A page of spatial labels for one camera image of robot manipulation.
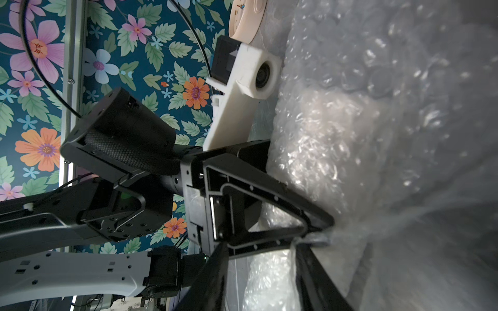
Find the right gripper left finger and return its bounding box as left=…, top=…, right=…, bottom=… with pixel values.
left=175, top=242, right=229, bottom=311

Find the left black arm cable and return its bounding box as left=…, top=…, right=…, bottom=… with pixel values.
left=18, top=0, right=84, bottom=119

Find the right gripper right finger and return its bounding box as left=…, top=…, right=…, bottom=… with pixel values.
left=296, top=244, right=353, bottom=311

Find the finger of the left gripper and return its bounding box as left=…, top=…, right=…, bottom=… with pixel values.
left=202, top=153, right=335, bottom=259

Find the pink round alarm clock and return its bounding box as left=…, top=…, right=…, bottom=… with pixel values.
left=228, top=0, right=267, bottom=44

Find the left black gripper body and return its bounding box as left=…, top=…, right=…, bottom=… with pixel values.
left=181, top=140, right=272, bottom=257

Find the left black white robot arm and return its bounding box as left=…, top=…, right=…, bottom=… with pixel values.
left=1, top=88, right=335, bottom=310

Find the clear bubble wrap sheet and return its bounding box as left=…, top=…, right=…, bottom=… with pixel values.
left=255, top=1, right=497, bottom=310

